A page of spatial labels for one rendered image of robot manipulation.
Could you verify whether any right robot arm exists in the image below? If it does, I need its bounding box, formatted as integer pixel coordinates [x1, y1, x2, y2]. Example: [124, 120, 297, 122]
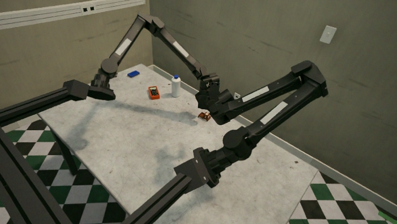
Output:
[199, 60, 329, 182]

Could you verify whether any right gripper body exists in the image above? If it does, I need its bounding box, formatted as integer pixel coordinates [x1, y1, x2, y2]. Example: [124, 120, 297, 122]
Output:
[198, 95, 207, 110]

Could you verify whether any white bottle with blue cap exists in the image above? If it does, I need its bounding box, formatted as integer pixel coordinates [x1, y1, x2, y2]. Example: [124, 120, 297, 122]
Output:
[171, 75, 180, 98]

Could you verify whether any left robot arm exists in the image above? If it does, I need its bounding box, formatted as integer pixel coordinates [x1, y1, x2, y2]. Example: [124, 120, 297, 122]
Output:
[90, 12, 219, 96]

